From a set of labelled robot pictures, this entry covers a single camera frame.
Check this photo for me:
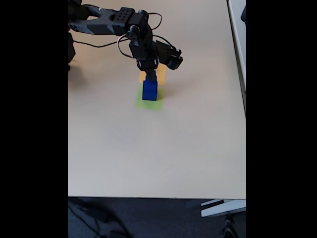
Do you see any green paper square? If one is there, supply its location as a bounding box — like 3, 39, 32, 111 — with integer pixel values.
135, 86, 165, 112

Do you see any small blue cube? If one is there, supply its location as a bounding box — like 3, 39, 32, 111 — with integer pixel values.
145, 70, 157, 84

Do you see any white side table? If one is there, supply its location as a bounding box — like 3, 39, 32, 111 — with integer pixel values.
227, 0, 247, 117

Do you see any black stand leg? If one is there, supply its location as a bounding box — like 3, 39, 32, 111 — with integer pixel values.
220, 214, 240, 238

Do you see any thin black camera cable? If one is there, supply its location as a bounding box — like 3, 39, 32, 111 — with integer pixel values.
73, 37, 136, 59

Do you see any orange paper square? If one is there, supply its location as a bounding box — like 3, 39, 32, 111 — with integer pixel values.
138, 63, 167, 86

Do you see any white table foot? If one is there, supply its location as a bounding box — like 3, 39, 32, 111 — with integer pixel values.
200, 199, 247, 218

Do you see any large blue cube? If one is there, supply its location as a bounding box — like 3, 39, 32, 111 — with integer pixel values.
142, 85, 159, 102

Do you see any black motor cable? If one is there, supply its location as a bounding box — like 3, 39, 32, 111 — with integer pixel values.
147, 12, 178, 49

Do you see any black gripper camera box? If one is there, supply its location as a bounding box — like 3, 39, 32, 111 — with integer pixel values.
136, 58, 159, 70

